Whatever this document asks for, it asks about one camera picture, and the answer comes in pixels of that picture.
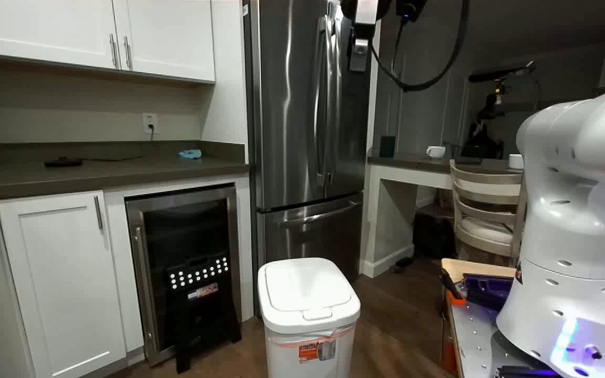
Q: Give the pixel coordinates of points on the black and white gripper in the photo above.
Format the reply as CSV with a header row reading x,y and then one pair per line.
x,y
365,14

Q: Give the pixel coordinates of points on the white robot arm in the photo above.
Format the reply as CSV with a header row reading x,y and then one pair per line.
x,y
555,309

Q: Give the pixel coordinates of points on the white push-button trash bin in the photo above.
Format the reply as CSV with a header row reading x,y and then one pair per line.
x,y
310,314

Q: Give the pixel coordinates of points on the stainless steel refrigerator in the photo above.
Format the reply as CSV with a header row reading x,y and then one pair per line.
x,y
307,104

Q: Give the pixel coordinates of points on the black box on desk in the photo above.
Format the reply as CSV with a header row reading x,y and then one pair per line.
x,y
388,146

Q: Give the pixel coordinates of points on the white cup on desk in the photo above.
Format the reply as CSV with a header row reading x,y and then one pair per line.
x,y
435,151

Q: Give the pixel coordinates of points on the white built-in desk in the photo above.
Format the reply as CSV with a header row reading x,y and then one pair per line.
x,y
392,203

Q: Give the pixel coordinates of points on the white upper cabinet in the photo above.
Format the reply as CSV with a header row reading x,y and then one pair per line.
x,y
144,35

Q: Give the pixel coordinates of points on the blue sponge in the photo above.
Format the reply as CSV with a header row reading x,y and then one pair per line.
x,y
191,153

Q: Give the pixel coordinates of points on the white wooden chair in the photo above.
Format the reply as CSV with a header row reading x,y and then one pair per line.
x,y
486,215

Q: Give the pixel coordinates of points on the black bag under desk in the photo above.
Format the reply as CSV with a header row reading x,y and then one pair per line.
x,y
434,235

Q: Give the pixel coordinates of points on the wooden board on table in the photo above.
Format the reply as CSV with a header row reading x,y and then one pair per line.
x,y
458,269

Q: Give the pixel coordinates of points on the built-in beverage cooler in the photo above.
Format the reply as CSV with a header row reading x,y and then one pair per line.
x,y
169,230

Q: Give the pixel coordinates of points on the black space heater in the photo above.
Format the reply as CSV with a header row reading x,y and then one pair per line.
x,y
203,305

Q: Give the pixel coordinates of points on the black remote on counter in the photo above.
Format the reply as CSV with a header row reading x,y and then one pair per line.
x,y
65,162

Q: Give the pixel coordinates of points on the white lower cabinet door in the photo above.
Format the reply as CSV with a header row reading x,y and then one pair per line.
x,y
67,282

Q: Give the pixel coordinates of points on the dark grey countertop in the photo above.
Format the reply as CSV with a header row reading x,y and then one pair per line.
x,y
112,164

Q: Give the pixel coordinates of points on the white wall outlet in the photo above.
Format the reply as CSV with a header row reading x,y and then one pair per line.
x,y
151,124

